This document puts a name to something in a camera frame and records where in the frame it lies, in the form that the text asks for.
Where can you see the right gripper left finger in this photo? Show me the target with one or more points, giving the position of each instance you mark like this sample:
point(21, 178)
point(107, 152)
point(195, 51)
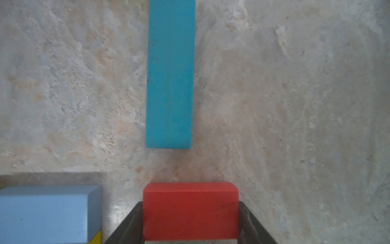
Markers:
point(130, 231)

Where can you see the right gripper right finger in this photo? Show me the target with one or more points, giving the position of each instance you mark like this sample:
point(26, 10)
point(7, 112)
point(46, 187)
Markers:
point(251, 231)

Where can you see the yellow block short vertical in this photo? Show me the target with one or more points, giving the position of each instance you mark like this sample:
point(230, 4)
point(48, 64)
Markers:
point(97, 239)

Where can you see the red block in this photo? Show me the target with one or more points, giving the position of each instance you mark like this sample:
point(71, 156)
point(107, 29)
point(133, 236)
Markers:
point(190, 212)

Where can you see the light blue block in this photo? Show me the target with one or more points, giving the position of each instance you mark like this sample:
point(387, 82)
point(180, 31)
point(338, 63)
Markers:
point(50, 214)

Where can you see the teal block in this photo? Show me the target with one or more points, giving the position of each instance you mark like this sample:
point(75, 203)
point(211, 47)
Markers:
point(170, 74)

